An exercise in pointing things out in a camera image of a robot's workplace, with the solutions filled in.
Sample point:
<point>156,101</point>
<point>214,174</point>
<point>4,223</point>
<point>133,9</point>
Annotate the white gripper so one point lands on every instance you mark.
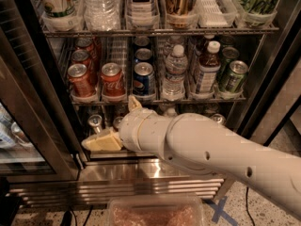
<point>131,130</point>

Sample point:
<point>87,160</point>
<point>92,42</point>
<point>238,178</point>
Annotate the red coca-cola can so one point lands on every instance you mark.
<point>112,77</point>

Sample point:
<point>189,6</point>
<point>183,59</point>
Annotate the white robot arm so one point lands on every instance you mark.
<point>192,142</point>

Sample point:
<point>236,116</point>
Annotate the bottom shelf bronze can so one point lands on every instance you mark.
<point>116,122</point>

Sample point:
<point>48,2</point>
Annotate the bottom shelf silver can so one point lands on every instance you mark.
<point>96,123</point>

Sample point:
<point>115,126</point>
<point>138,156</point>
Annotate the front blue pepsi can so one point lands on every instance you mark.
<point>143,82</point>

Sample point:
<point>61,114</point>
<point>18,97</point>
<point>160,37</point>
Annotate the blue pepsi can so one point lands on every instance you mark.
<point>143,55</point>
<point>143,82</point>
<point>142,42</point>

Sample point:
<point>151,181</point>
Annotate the bottom shelf water bottle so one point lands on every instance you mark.
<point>170,112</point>

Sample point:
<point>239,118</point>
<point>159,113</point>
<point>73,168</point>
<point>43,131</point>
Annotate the shelf water bottle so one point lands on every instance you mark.
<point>102,15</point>
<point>170,112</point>

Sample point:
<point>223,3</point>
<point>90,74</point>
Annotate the front left red soda can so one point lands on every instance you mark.
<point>79,76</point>

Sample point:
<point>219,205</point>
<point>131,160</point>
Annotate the red soda can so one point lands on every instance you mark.
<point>79,76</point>
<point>83,56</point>
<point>88,45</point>

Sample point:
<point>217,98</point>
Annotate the middle blue pepsi can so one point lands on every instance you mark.
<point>143,55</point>

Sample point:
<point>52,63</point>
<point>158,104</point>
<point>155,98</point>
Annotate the middle left red soda can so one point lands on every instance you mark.
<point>83,56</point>

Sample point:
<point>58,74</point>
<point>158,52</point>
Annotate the glass fridge door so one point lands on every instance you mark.
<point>34,92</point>

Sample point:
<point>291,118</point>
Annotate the rear blue pepsi can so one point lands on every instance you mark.
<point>142,42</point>

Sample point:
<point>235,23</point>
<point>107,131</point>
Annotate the stainless steel fridge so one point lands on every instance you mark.
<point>271,89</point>

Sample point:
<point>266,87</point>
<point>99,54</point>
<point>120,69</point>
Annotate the rear left red soda can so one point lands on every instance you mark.
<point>88,45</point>

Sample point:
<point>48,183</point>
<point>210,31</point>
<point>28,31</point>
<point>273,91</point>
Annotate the bottom right green can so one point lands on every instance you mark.
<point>218,118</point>

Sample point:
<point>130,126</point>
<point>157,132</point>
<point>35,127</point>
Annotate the top shelf water bottle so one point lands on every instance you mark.
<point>102,15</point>

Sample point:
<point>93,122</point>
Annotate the top shelf tea bottle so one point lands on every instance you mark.
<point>141,7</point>

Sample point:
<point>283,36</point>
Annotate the rear green soda can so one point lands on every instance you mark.
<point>228,54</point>

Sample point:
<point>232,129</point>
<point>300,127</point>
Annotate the green soda can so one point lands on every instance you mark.
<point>228,54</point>
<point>233,77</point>

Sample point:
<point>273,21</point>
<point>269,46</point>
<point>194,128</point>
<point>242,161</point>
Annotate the front green soda can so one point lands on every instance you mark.
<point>233,77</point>

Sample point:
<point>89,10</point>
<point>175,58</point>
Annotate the top shelf white tall can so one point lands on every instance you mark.
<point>58,8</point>

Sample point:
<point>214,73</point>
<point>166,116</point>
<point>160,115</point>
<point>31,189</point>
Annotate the front clear water bottle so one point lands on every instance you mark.
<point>176,65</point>

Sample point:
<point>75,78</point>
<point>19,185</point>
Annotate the clear plastic bin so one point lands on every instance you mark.
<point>156,210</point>

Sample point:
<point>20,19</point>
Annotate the brown iced tea bottle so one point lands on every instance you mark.
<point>207,68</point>

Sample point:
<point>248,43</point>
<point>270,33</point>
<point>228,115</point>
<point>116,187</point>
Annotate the blue tape cross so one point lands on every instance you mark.
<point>219,212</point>

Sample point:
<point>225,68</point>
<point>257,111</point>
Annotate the empty white plastic tray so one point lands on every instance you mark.
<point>216,13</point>

